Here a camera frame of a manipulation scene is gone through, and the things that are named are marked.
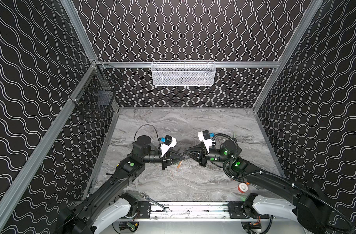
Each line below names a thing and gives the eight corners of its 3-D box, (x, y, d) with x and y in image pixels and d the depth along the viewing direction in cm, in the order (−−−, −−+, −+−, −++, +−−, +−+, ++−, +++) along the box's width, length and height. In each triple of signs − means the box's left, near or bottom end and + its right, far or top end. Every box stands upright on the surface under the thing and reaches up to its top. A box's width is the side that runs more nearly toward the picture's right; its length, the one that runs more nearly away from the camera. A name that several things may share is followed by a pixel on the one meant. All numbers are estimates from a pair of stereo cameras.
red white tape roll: (239, 192, 82) (240, 191, 80) (237, 184, 85) (238, 182, 83) (248, 192, 82) (249, 191, 80) (245, 183, 85) (247, 182, 83)
